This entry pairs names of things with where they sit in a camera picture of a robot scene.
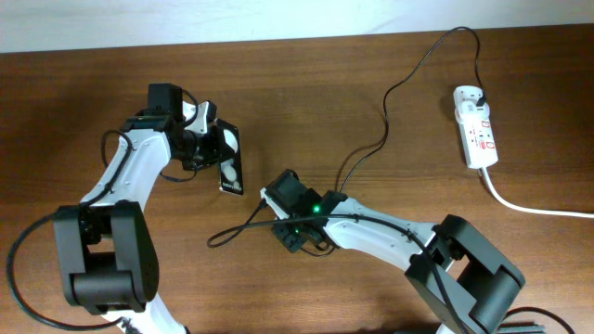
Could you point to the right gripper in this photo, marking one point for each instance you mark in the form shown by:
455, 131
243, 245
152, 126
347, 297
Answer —
293, 242

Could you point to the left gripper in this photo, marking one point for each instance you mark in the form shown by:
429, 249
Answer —
215, 153

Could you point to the black smartphone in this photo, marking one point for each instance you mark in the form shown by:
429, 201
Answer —
229, 163

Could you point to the white power strip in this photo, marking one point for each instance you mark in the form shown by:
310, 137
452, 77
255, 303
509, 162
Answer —
477, 137

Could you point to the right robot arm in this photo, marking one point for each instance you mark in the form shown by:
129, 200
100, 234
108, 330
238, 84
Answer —
464, 279

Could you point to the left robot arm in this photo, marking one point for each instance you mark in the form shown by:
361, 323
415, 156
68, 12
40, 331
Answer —
107, 260

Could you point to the white charger adapter plug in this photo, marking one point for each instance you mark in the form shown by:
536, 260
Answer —
468, 111

